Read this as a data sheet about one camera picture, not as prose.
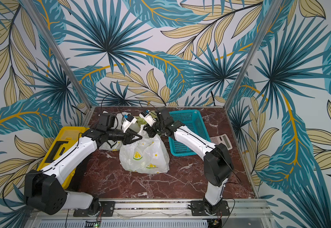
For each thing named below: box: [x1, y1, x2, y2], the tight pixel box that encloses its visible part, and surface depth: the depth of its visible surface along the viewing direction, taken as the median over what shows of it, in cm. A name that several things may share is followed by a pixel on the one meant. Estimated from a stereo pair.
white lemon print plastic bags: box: [118, 129, 170, 174], surface depth 81 cm
